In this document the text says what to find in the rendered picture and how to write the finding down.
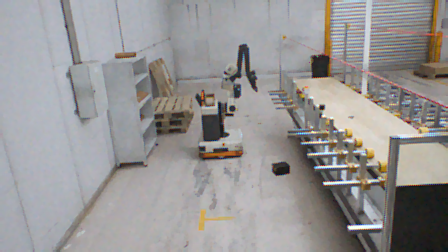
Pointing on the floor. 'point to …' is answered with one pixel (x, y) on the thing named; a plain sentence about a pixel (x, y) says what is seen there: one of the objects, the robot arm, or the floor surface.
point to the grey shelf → (140, 144)
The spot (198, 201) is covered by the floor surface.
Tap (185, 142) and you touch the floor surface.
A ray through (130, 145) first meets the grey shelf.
